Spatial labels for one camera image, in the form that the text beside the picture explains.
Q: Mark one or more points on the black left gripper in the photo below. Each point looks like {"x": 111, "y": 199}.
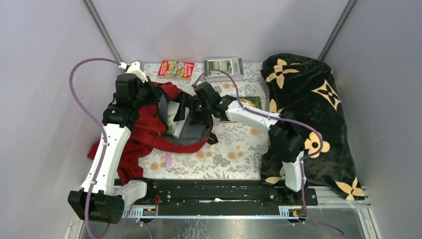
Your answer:
{"x": 161, "y": 103}

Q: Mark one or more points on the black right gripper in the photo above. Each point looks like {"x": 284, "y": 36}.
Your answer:
{"x": 185, "y": 102}

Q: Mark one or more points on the white palm leaf book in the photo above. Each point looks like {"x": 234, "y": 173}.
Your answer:
{"x": 176, "y": 119}

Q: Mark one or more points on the red student backpack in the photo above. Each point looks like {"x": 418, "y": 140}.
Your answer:
{"x": 150, "y": 130}

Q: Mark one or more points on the red treehouse paperback book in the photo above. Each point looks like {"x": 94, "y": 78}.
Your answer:
{"x": 176, "y": 69}

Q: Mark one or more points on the grey photo cover book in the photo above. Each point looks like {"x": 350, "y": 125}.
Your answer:
{"x": 231, "y": 65}

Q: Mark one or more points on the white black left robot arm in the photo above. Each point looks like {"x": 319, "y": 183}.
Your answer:
{"x": 98, "y": 200}

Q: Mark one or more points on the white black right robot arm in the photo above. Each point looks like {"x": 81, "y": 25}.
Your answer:
{"x": 285, "y": 134}

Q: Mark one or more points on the red cloth garment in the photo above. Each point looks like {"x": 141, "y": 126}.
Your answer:
{"x": 128, "y": 167}

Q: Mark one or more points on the pink marker pen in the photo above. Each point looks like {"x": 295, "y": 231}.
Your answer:
{"x": 168, "y": 161}

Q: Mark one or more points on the floral patterned table mat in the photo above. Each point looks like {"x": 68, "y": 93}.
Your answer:
{"x": 237, "y": 155}

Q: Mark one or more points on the black blanket with tan flowers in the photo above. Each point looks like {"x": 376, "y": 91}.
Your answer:
{"x": 306, "y": 87}

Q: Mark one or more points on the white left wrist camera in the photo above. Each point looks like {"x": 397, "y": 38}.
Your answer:
{"x": 134, "y": 68}

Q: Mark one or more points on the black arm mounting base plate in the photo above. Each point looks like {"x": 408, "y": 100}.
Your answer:
{"x": 200, "y": 197}

